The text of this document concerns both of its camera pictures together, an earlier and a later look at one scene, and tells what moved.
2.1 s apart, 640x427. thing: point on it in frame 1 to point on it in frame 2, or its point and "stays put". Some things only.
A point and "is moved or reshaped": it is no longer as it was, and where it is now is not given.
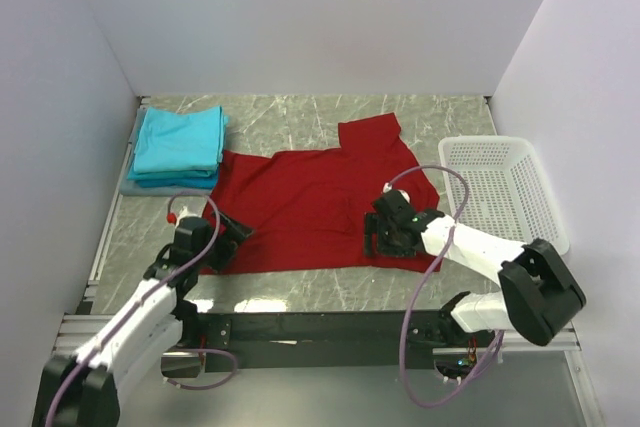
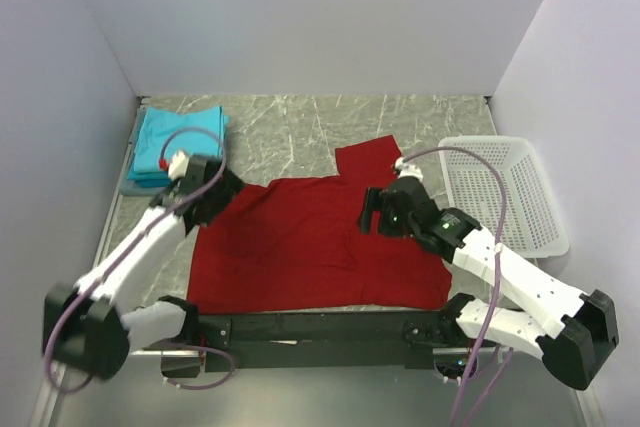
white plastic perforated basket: x=510 y=199 stays put
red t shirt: x=306 y=209 is moved or reshaped
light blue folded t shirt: x=187 y=141 stays put
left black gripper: x=233 y=234 to x=229 y=186
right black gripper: x=374 y=225 to x=377 y=199
